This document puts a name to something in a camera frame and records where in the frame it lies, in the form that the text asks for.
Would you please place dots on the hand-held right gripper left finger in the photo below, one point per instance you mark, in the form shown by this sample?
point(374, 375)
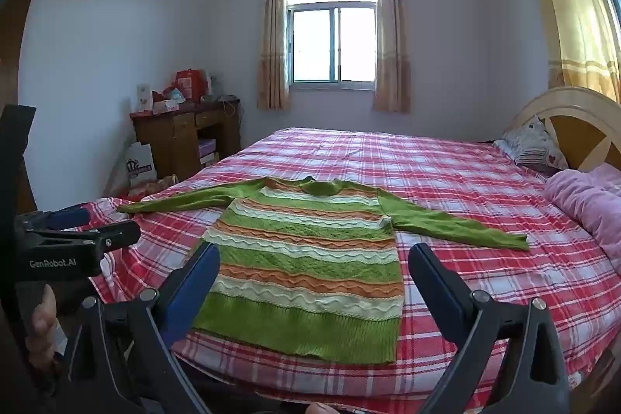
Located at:
point(194, 292)

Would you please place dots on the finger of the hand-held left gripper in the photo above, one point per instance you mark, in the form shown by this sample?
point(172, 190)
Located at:
point(111, 235)
point(70, 218)

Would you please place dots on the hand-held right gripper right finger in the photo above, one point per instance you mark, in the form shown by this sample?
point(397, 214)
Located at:
point(436, 292)

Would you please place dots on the green striped knit sweater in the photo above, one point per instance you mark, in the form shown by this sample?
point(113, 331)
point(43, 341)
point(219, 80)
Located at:
point(310, 259)

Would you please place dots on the person's left hand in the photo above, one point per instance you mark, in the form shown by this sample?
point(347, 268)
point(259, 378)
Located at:
point(42, 331)

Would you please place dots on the orange plastic bag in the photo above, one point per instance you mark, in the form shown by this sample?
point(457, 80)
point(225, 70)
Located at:
point(153, 187)

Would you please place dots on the white paper bag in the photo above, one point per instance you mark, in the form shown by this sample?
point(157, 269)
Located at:
point(140, 165)

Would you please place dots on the brown wooden desk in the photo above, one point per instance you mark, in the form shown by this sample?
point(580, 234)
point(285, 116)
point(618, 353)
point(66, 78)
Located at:
point(182, 137)

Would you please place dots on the bed with red plaid sheet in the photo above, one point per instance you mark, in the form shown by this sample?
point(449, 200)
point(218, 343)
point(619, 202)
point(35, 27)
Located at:
point(436, 171)

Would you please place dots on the purple box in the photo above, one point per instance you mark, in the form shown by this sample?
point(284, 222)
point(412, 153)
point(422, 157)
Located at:
point(206, 146)

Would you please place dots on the tissue box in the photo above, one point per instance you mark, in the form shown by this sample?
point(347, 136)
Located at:
point(166, 106)

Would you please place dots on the white upright card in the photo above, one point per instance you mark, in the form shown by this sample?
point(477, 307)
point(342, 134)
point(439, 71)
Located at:
point(143, 98)

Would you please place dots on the red gift box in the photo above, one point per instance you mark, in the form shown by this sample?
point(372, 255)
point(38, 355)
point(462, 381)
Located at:
point(190, 85)

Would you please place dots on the floral grey pillow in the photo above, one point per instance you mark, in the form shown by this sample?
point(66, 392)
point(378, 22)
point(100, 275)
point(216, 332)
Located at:
point(531, 145)

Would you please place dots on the pink blanket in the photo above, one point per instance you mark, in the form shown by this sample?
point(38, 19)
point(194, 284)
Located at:
point(587, 200)

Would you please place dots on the brown wooden door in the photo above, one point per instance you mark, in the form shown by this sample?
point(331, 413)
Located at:
point(12, 50)

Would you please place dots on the cream wooden headboard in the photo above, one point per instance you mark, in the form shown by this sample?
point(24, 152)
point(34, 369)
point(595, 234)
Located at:
point(589, 132)

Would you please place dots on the peach curtain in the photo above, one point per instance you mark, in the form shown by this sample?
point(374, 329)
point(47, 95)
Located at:
point(272, 35)
point(392, 33)

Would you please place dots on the sliding glass window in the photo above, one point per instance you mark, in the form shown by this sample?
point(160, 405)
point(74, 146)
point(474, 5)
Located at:
point(332, 31)

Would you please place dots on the yellow curtain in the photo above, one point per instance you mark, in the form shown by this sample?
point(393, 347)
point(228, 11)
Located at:
point(575, 21)

